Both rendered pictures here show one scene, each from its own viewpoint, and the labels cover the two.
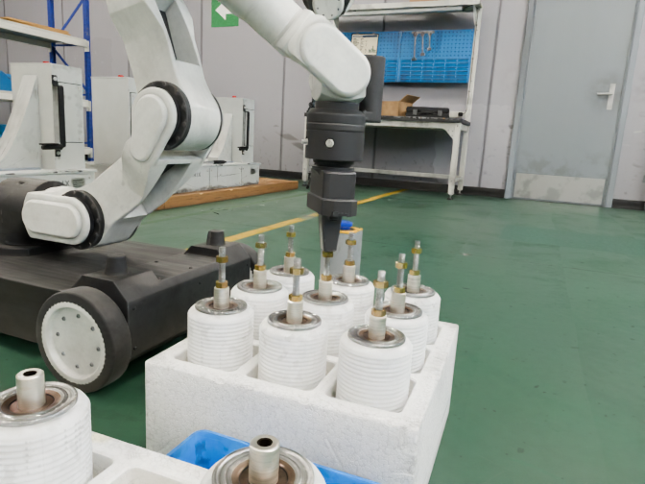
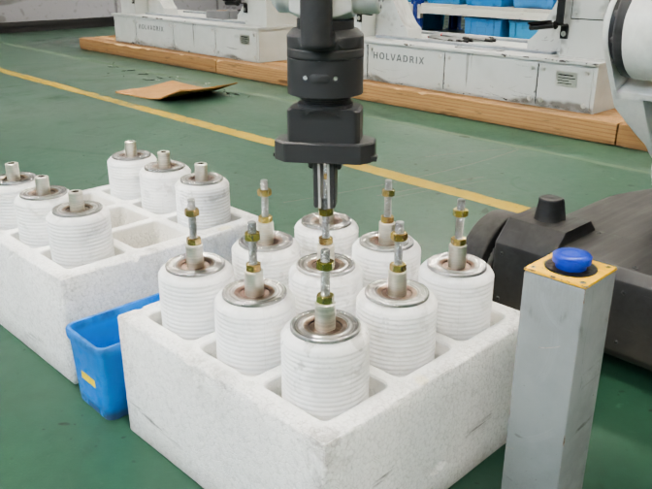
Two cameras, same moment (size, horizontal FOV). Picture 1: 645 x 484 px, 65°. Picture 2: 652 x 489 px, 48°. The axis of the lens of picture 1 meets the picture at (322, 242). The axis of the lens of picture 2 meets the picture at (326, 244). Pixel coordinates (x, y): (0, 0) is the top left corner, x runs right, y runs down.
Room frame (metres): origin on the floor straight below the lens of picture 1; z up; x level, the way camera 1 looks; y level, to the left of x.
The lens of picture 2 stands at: (1.14, -0.79, 0.62)
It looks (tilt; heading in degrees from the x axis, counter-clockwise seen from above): 21 degrees down; 114
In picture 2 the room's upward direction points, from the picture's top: straight up
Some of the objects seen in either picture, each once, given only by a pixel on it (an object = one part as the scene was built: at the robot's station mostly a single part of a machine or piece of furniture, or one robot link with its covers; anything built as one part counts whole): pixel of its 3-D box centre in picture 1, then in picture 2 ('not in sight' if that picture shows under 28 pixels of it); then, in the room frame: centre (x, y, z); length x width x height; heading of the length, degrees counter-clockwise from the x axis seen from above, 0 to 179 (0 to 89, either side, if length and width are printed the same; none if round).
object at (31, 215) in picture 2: not in sight; (50, 244); (0.23, 0.08, 0.16); 0.10 x 0.10 x 0.18
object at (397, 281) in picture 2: (348, 274); (397, 282); (0.89, -0.05, 0.26); 0.02 x 0.02 x 0.03
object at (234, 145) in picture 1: (179, 137); not in sight; (3.93, 1.13, 0.45); 1.51 x 0.57 x 0.74; 158
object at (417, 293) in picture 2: (348, 280); (397, 293); (0.89, -0.05, 0.25); 0.08 x 0.08 x 0.01
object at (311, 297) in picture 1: (324, 298); (325, 265); (0.78, -0.01, 0.25); 0.08 x 0.08 x 0.01
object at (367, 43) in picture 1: (364, 43); not in sight; (5.89, -0.33, 1.54); 0.32 x 0.02 x 0.25; 68
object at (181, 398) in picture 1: (319, 391); (326, 374); (0.78, -0.01, 0.09); 0.39 x 0.39 x 0.18; 69
